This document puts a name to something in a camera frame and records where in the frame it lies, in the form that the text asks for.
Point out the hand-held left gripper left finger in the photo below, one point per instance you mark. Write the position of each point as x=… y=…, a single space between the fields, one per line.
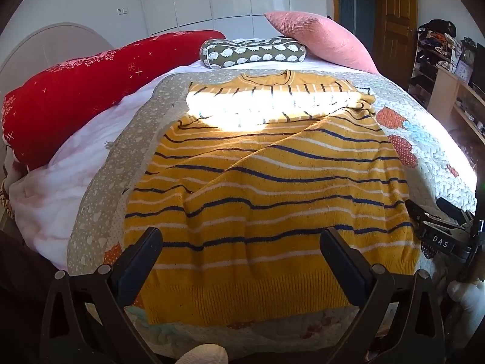
x=139 y=266

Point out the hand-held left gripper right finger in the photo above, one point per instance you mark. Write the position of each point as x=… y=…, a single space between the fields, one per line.
x=343 y=267

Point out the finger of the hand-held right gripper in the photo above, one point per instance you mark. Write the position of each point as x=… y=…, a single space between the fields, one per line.
x=452 y=207
x=416 y=209

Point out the yellow striped knit sweater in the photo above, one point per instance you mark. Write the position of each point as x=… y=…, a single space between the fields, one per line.
x=265 y=212

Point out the person's right hand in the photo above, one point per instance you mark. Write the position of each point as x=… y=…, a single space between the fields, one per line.
x=468 y=303

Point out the person's left hand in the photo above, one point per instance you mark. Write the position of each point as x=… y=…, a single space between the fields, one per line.
x=202 y=354

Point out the beige dotted patchwork quilt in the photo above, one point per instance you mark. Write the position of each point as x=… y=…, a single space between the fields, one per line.
x=113 y=197

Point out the white bed sheet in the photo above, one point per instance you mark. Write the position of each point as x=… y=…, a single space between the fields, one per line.
x=68 y=182

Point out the dark cluttered shelf rack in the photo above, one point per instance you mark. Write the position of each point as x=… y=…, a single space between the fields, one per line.
x=432 y=57

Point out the dark table clock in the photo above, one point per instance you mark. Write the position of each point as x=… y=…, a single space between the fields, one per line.
x=469 y=56

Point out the red patterned bolster pillow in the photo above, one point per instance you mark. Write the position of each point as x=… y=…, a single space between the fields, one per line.
x=75 y=91

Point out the brown wooden door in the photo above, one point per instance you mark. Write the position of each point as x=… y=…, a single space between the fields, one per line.
x=396 y=19

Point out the olive hedgehog print pillow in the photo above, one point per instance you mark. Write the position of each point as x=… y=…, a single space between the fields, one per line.
x=254 y=52

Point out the grey rounded headboard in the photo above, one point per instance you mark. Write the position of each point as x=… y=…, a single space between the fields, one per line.
x=38 y=49

